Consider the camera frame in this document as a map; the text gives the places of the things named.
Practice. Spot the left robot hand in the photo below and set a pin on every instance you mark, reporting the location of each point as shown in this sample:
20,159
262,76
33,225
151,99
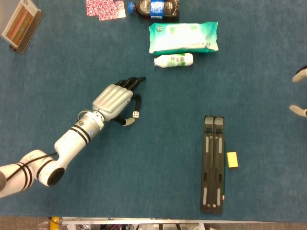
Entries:
112,100

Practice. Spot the white die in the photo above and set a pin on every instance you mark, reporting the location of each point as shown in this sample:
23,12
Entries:
135,114

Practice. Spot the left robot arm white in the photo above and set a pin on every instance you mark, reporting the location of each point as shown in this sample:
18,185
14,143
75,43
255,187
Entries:
72,139

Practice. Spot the white plastic bottle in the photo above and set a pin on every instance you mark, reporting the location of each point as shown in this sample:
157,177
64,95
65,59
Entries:
173,60

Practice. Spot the red white patterned cards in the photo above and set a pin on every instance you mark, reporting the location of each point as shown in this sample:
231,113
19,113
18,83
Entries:
105,8

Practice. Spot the green wet wipes pack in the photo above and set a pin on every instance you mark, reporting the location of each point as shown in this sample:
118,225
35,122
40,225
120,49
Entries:
182,38

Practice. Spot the cola bottle blue cap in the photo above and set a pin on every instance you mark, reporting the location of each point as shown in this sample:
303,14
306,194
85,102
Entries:
156,9

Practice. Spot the black folding stand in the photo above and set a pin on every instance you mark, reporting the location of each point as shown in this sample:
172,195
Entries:
213,165

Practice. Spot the yellow object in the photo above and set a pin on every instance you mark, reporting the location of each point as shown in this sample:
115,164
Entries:
55,222

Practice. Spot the green pencil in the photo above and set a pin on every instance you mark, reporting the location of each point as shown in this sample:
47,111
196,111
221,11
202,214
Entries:
223,197

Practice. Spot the metal frame rail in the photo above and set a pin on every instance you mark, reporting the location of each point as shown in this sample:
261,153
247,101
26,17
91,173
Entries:
132,220

